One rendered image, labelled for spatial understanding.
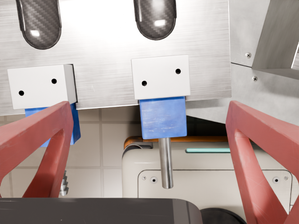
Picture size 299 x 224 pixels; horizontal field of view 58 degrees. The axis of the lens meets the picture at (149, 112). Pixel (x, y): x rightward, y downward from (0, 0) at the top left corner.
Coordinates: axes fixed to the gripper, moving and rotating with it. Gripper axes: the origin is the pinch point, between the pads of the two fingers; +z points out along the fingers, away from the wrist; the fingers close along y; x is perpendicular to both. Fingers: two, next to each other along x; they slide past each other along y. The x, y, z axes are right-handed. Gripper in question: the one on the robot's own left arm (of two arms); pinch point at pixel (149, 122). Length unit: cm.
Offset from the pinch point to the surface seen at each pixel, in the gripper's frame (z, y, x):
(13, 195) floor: 65, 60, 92
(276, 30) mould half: 16.9, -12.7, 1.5
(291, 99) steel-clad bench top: 17.0, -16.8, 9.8
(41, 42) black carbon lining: 15.2, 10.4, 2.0
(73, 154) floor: 74, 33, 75
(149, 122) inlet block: 10.2, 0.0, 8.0
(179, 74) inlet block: 11.1, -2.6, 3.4
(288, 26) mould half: 14.6, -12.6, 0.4
